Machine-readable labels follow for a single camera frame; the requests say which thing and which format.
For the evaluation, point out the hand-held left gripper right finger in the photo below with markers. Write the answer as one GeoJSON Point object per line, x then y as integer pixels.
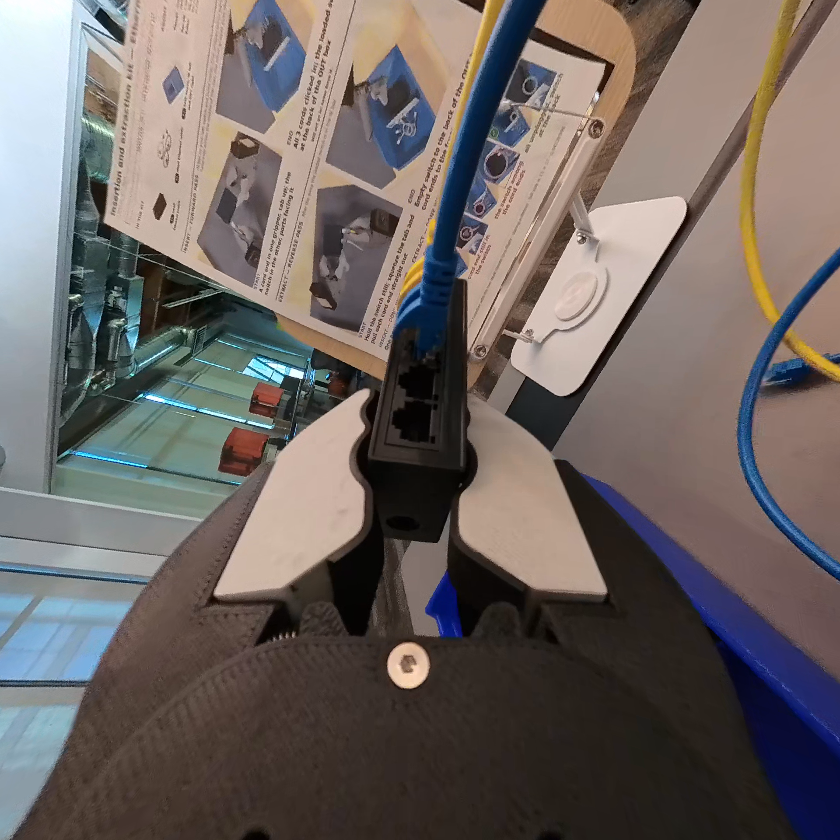
{"type": "Point", "coordinates": [525, 518]}

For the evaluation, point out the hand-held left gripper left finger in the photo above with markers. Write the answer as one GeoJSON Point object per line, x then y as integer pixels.
{"type": "Point", "coordinates": [308, 512]}

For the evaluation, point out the black ethernet switch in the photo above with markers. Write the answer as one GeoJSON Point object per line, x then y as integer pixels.
{"type": "Point", "coordinates": [413, 492]}

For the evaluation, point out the blue plastic bin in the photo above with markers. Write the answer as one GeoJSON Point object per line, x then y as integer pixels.
{"type": "Point", "coordinates": [774, 689]}

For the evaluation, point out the red box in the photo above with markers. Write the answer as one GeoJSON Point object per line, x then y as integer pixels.
{"type": "Point", "coordinates": [266, 400]}
{"type": "Point", "coordinates": [243, 451]}

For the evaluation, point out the large window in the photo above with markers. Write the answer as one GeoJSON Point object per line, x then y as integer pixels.
{"type": "Point", "coordinates": [52, 630]}

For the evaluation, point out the wooden instruction board with stand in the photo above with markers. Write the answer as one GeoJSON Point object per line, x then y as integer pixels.
{"type": "Point", "coordinates": [328, 98]}

